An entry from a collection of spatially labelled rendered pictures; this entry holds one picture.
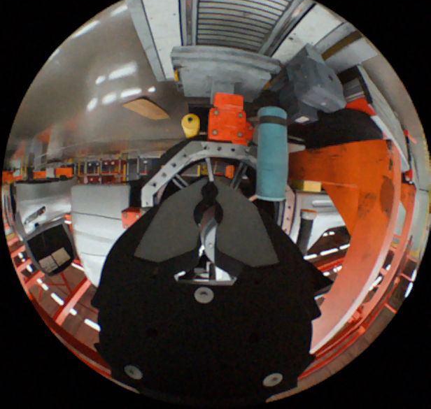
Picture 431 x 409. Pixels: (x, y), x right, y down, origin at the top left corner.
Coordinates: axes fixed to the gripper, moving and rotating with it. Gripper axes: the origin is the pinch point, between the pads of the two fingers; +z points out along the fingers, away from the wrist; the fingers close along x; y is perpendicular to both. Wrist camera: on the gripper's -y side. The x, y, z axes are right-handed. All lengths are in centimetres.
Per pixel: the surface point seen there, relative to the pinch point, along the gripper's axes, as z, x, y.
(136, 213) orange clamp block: 25.2, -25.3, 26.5
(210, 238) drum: 13.5, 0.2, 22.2
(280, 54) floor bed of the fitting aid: 60, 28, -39
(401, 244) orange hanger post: -1, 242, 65
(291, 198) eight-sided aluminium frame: 32.0, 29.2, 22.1
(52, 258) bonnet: 26, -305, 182
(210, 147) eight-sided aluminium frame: 36.6, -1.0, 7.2
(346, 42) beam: 29, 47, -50
